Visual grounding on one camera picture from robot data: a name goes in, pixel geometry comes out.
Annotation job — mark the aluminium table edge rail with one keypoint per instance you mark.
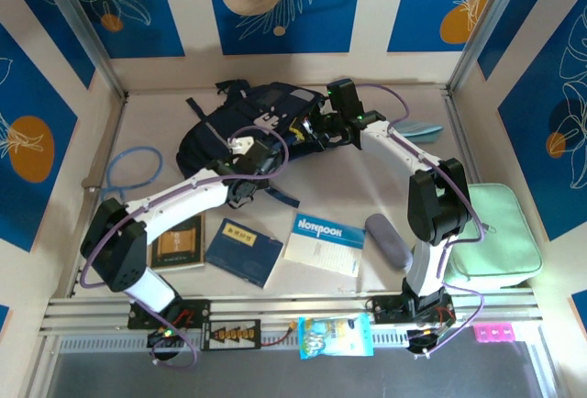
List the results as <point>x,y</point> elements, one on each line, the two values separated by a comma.
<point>284,308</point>

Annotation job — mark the grey metal sheet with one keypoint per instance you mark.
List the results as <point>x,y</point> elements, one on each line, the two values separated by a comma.
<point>275,377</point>

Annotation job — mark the blue snack package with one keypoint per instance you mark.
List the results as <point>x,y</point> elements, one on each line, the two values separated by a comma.
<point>335,336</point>

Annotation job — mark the small metal bracket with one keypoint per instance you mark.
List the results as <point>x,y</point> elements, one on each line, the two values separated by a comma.
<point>90,184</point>

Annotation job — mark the grey glasses case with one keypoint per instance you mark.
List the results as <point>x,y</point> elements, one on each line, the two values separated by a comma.
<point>387,239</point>

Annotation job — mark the black power distribution board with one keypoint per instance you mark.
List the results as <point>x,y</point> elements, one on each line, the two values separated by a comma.
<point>231,334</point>

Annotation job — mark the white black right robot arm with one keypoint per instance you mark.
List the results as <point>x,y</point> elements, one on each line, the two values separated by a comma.
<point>431,269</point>

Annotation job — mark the blue book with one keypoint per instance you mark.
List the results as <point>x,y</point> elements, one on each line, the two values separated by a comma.
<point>243,256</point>

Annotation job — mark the white blue notebook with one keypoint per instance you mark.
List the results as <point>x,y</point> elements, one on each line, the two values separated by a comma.
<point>321,246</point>

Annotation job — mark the left aluminium side rail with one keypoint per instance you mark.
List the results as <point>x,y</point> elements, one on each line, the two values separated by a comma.
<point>114,132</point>

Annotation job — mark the aluminium side rail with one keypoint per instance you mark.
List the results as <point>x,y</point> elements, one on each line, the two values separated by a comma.
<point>114,132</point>
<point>462,141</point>

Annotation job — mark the pink pill box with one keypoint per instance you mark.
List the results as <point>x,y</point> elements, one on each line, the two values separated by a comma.
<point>494,333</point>

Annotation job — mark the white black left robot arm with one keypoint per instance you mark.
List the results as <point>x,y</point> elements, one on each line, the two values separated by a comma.
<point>165,214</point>

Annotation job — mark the navy blue backpack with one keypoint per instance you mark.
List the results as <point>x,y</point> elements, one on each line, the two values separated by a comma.
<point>206,141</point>

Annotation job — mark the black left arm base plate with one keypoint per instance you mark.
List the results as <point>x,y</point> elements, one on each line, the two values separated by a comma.
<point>199,311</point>

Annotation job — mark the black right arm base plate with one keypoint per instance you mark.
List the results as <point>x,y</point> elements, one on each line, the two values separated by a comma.
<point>385,308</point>

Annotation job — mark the mint green zip pouch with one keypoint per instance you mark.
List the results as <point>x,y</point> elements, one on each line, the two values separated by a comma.
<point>504,242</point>

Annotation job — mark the light blue pencil pouch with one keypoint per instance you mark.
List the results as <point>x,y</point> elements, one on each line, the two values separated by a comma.
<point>422,131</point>

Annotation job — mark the aluminium frame post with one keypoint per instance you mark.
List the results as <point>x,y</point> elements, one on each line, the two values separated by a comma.
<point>485,26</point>
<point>81,26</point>

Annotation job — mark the left aluminium frame post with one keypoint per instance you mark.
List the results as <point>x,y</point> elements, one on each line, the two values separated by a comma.
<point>81,26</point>

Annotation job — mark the right aluminium frame post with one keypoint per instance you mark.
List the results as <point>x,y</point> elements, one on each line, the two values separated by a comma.
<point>485,26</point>

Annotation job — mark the right aluminium side rail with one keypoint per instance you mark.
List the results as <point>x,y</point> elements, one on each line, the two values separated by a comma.
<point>462,141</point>

